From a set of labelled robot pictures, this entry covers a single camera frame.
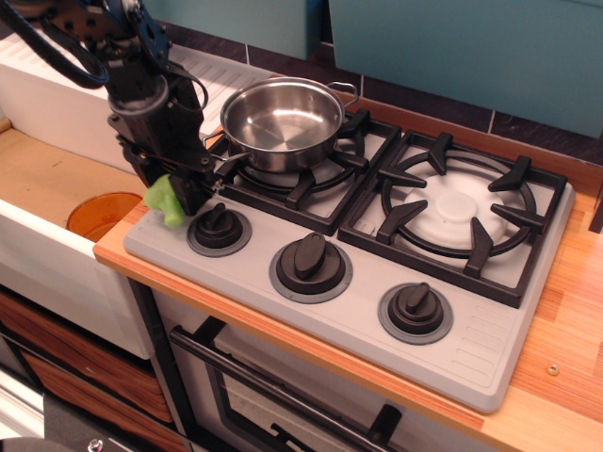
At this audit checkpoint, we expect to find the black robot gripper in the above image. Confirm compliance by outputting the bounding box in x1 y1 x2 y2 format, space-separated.
106 74 221 217

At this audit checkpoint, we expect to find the green toy cauliflower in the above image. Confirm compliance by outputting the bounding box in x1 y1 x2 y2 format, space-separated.
143 174 185 228

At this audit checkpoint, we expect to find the black blue robot arm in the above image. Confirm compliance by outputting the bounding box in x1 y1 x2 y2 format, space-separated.
1 1 217 216

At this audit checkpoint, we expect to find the black left stove knob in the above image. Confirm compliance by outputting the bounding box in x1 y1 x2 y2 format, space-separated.
187 202 253 258

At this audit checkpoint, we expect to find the black stove knob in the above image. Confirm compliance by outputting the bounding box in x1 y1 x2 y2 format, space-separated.
378 282 453 346
269 233 353 304
187 202 253 258

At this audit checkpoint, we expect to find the stainless steel pot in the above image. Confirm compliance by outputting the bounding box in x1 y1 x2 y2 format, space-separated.
202 76 360 173

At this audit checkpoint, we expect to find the black middle stove knob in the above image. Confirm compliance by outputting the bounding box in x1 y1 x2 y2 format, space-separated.
269 233 353 304

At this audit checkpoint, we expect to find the grey toy stove top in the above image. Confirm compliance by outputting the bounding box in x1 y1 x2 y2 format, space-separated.
123 131 576 412

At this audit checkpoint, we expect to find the black right stove knob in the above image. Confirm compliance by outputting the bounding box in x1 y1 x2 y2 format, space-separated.
378 282 453 346

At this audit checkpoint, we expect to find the orange sink drain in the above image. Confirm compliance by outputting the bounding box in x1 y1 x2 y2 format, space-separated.
66 192 142 242

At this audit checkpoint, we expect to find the white toy sink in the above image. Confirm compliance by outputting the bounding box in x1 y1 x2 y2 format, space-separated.
0 27 274 361

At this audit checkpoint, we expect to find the black left burner grate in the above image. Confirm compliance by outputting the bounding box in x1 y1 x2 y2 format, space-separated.
216 109 402 235

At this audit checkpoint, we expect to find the black burner grate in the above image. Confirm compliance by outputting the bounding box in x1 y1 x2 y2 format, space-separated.
216 109 402 235
338 131 575 308

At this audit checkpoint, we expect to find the upper wood drawer front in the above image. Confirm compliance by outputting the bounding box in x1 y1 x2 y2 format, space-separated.
1 287 171 422

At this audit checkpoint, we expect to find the wood drawer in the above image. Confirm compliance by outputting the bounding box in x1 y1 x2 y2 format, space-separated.
1 287 171 422
23 351 189 452

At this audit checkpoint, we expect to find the lower wood drawer front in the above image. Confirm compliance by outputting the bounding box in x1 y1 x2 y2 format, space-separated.
23 351 189 452

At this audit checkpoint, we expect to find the black right burner grate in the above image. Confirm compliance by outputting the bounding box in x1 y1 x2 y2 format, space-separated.
338 131 575 308

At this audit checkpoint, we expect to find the brass countertop screw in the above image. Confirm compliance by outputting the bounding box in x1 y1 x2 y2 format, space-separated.
546 363 560 377

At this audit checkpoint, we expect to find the teal left wall cabinet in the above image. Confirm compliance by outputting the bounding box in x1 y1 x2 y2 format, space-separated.
145 0 323 59

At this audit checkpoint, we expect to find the teal wall cabinet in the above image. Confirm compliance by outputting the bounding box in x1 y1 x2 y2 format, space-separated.
329 1 602 137
145 0 323 59

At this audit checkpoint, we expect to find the oven door with handle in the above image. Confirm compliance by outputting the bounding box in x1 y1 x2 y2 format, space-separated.
169 316 481 451

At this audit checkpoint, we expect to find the teal right wall cabinet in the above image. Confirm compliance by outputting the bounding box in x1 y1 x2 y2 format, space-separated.
329 1 602 137

